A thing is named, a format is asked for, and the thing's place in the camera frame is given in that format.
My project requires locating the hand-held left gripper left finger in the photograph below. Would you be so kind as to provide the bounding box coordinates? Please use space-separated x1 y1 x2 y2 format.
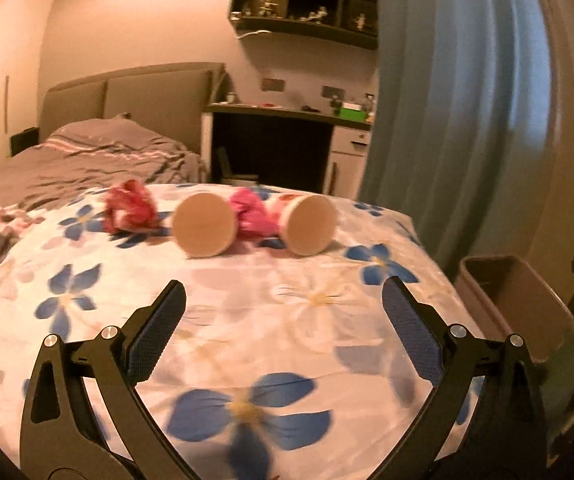
19 280 203 480

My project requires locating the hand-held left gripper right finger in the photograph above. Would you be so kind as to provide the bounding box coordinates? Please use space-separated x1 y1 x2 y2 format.
367 276 549 480

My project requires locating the brown plastic trash bin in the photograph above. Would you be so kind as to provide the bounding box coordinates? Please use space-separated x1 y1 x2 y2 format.
454 254 574 364

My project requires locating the red cloth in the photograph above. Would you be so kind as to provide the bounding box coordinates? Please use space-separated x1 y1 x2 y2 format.
104 181 161 234

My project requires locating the printed paper cup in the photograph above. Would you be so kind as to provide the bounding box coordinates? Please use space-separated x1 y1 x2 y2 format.
276 193 339 256

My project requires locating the pink cloth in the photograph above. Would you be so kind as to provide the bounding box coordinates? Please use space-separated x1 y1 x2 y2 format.
229 187 282 242

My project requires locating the blue floral blanket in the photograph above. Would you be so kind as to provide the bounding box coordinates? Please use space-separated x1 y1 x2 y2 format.
0 182 486 480

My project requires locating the grey striped duvet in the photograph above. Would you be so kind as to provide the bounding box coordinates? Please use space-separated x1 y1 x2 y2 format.
0 112 211 281

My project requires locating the white drawer cabinet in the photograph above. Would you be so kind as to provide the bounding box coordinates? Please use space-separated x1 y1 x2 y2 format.
327 125 372 197

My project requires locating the blue curtain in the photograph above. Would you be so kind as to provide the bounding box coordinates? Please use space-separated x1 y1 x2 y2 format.
357 0 574 283

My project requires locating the green box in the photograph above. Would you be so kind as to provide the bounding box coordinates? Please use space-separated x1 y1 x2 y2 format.
339 102 370 124

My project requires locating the black nightstand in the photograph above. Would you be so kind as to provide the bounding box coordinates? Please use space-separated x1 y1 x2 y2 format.
10 127 42 157

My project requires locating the grey padded headboard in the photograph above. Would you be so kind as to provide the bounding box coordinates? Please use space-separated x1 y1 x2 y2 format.
38 62 226 155

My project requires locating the dark top desk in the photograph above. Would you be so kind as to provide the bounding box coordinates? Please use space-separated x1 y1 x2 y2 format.
202 102 373 187

